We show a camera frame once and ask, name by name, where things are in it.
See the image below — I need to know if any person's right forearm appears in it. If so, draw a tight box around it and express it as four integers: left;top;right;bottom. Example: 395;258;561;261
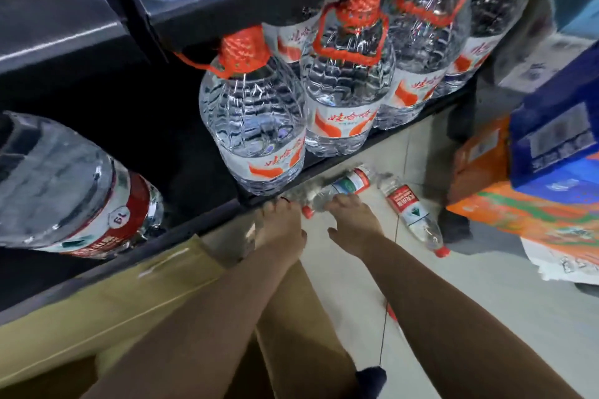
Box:
360;237;581;399

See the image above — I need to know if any person's left hand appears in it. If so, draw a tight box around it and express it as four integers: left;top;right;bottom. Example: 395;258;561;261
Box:
254;199;308;269

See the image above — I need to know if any person's right hand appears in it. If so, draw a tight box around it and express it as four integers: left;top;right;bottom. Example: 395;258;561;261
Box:
325;193;386;261

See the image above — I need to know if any large red-handled water jug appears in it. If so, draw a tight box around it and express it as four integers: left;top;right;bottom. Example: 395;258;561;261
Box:
0;111;165;260

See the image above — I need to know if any person's right leg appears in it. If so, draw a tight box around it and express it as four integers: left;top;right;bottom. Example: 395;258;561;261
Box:
353;365;388;399

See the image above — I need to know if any large jugs group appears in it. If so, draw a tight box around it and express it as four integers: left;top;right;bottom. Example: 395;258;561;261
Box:
173;0;553;197

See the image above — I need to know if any orange gift carton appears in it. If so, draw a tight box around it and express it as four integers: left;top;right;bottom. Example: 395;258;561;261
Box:
447;115;599;269

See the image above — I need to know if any blue printed carton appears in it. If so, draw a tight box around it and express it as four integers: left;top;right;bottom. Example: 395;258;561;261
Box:
509;53;599;189

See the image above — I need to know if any small white carton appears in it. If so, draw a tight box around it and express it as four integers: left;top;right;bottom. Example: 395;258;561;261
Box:
495;32;592;94

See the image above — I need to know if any brown cardboard box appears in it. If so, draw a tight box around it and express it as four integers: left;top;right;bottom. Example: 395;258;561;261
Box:
0;234;359;399

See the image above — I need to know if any person's left forearm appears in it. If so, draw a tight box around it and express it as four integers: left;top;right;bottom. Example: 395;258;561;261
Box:
93;256;300;399

